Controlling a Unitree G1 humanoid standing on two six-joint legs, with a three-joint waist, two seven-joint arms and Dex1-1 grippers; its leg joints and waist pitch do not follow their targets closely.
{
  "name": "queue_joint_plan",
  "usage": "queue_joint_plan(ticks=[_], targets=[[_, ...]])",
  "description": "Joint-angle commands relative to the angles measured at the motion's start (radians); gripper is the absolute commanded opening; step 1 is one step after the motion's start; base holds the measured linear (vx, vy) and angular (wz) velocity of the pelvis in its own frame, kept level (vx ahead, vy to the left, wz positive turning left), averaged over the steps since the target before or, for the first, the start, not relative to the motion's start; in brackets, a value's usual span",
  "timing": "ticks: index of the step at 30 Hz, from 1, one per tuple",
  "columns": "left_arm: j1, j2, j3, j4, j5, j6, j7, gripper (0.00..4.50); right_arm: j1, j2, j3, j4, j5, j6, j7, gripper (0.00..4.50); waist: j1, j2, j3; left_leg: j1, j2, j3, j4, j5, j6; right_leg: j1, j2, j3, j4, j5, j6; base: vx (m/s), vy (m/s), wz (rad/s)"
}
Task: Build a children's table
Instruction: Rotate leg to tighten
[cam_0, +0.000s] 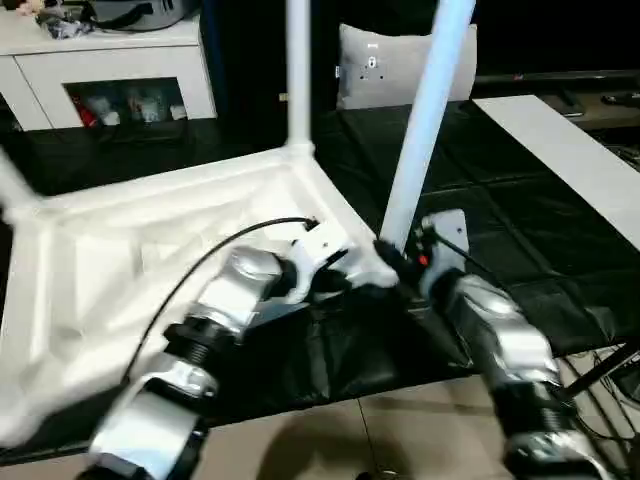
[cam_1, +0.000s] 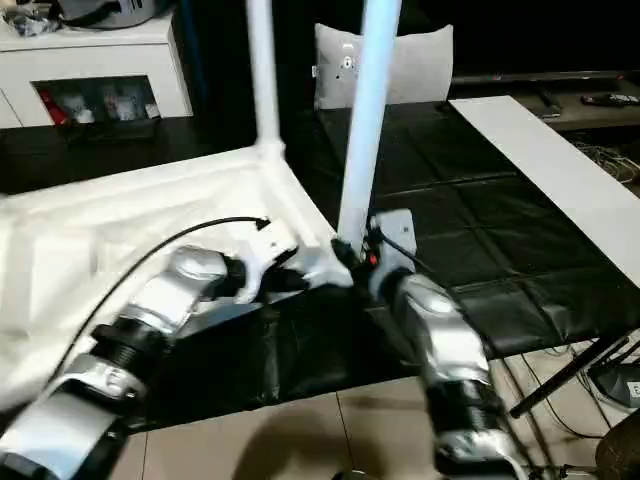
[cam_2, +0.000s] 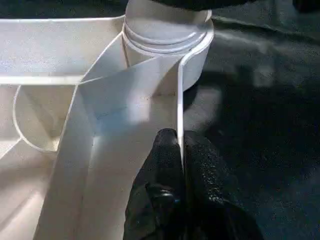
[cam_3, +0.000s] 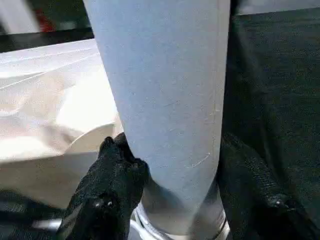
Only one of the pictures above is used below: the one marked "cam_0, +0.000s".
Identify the white plastic table leg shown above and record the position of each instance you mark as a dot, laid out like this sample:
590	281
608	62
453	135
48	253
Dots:
425	120
18	190
298	70

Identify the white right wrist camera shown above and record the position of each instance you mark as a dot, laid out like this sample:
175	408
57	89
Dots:
445	232

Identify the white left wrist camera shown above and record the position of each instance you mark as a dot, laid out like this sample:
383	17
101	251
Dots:
320	250

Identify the white plastic table top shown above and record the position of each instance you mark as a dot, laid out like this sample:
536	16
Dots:
130	260

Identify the black work mat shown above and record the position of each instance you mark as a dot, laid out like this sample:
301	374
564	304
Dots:
480	190

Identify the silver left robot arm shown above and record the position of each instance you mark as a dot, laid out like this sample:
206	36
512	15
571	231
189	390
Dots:
190	350

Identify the dark grey bag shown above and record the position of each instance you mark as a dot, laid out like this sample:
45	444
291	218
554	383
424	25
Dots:
120	10

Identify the white flat sheet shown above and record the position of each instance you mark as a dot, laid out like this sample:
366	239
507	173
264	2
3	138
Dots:
560	150

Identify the black stand leg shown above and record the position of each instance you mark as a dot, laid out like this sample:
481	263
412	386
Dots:
605	368

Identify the white cabinet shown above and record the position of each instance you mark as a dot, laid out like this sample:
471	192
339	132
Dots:
100	60

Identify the grey floor device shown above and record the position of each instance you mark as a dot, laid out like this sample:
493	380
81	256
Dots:
630	382

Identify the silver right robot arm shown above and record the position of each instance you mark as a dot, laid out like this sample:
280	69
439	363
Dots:
510	350

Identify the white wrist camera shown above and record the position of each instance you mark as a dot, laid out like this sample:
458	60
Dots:
445	232
320	250

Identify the grey cushion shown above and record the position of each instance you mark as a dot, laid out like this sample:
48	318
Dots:
400	65

